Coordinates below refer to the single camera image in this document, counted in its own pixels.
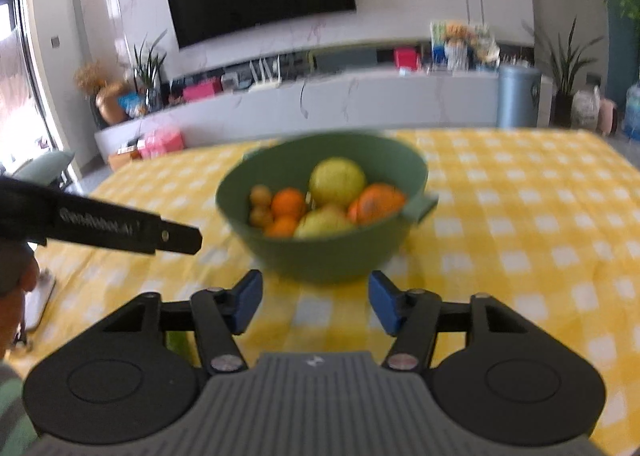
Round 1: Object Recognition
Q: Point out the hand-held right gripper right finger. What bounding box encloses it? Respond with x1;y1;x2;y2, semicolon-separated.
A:
369;271;531;377

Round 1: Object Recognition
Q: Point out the brown vase with dried flowers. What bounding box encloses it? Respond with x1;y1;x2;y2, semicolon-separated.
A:
74;60;132;127

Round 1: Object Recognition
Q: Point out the pink box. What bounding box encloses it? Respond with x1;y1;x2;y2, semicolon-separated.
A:
182;78;224;104

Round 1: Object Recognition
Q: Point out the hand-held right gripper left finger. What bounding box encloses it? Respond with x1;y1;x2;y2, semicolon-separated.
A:
102;270;263;377

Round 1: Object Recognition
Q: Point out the yellow-green pear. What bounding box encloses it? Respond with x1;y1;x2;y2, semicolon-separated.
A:
308;158;367;208
294;206;357;239

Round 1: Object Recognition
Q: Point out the green colander bowl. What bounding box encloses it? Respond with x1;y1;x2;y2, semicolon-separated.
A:
215;132;440;285

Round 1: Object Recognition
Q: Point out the red box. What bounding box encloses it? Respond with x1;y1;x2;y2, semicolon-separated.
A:
394;48;421;70

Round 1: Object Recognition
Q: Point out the long-leaved potted plant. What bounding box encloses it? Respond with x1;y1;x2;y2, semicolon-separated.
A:
522;18;606;129

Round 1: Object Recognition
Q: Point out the person's green striped clothing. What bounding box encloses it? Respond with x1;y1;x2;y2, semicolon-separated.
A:
0;361;39;456

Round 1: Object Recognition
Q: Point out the person's left hand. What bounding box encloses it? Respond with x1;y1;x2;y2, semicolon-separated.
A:
0;241;40;357

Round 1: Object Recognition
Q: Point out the white plastic bag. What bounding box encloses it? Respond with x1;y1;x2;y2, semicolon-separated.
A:
571;87;601;131

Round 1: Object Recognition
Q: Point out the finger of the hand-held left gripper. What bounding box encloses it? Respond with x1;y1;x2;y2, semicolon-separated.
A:
102;270;263;377
154;217;203;255

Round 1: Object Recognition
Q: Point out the small green potted plant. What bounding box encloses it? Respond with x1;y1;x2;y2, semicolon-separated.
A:
131;30;169;112

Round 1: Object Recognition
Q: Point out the marble television console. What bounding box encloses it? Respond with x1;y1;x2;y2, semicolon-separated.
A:
95;66;506;163

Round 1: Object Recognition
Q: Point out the pink bag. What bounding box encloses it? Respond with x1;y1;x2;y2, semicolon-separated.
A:
137;131;184;159

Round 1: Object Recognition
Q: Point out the grey-blue trash can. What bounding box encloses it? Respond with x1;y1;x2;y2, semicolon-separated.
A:
497;64;542;129

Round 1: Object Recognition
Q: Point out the green chair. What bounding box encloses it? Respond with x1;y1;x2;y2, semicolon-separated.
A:
11;151;77;187

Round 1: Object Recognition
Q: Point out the white router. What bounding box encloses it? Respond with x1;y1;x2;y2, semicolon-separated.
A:
248;57;282;89

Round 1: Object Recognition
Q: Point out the orange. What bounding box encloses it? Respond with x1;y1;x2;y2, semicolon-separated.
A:
265;216;300;238
347;183;407;227
271;188;307;219

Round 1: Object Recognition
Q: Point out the blue water jug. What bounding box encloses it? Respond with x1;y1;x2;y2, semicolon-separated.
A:
623;80;640;141

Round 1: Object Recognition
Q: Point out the yellow checked tablecloth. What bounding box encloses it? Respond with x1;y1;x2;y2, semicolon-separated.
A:
7;128;640;456

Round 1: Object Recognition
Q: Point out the pink stool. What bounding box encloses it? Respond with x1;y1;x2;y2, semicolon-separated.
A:
597;98;619;137

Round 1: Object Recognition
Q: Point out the blue picture card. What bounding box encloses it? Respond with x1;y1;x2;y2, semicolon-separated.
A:
430;22;447;70

